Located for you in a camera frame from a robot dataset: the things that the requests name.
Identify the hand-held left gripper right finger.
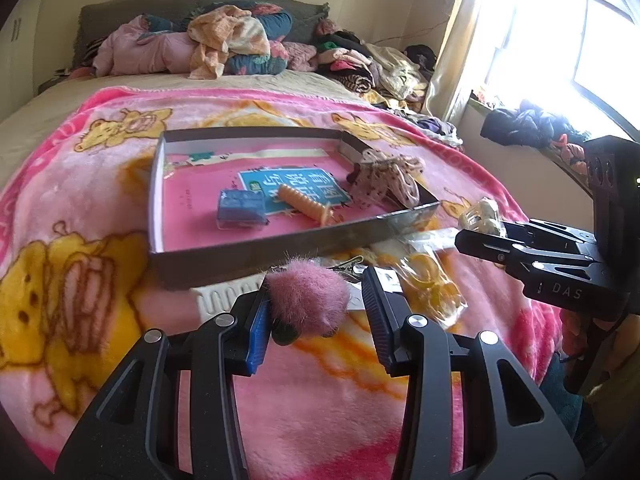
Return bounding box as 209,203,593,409
361,266,586,480

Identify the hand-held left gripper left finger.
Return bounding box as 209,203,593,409
55,285,273,480

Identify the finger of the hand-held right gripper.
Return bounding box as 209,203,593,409
454,218,598,262
500,249,608,288

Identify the white toothed hair claw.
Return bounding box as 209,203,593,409
192,280,271,323

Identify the pearly clear hair claw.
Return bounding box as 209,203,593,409
459,198,507,237

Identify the pink pom-pom hair tie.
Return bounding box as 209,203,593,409
263,256,352,346

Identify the packet of yellow rings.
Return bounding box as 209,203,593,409
397,249,470,322

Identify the grey shallow cardboard box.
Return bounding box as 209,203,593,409
148,127,442,291

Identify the clear plastic packet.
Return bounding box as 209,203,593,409
372,227,463,261

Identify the small blue box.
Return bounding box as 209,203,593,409
216,188,268,229

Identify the beige dotted hair bow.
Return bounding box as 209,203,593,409
346,149,426,209

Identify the person's right hand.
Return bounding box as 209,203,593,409
559,309,601,358

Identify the orange cloth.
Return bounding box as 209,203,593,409
550,132,587,173

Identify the black puffer jacket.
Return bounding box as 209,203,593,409
480,100,593,150

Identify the pink book with teal label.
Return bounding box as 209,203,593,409
162,150,353,253

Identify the window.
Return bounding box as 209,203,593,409
465,0,640,151

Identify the cream curtain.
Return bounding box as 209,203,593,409
422,0,516,126

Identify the pink printed blanket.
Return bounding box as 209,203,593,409
0,85,566,480

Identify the pile of mixed clothes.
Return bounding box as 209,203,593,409
312,17,432,111

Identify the pink fluffy cloth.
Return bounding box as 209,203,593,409
280,42,319,73

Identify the peach patterned blanket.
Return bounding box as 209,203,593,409
187,5,272,81

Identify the pink quilt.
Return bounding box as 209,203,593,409
92,14,201,78

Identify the blue floral duvet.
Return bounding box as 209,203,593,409
145,2,296,77

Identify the white wardrobe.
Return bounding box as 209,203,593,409
0,0,56,121

